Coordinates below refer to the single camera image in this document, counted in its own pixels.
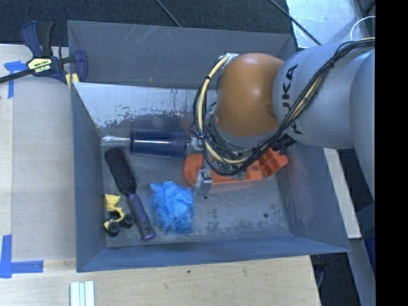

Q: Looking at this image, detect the blue mesh bath sponge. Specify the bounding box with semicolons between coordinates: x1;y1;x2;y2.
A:
149;180;196;235

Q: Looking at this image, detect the black cylinder on white bracket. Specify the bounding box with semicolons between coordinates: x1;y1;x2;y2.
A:
273;136;296;150

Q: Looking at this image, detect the pale wood board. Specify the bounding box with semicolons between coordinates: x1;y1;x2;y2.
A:
11;75;78;263

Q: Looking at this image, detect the dark blue cylindrical cup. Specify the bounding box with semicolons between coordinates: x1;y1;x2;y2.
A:
129;128;187;159

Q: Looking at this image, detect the grey metal bin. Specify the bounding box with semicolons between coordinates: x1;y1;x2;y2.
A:
66;20;351;273

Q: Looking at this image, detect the orange plastic toy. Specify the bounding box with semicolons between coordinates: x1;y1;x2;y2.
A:
183;147;289;186

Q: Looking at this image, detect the yellow and black toy vehicle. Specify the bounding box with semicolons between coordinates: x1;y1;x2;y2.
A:
101;193;136;238

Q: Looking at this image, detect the black and purple hairbrush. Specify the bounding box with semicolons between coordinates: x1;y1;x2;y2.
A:
104;147;157;241

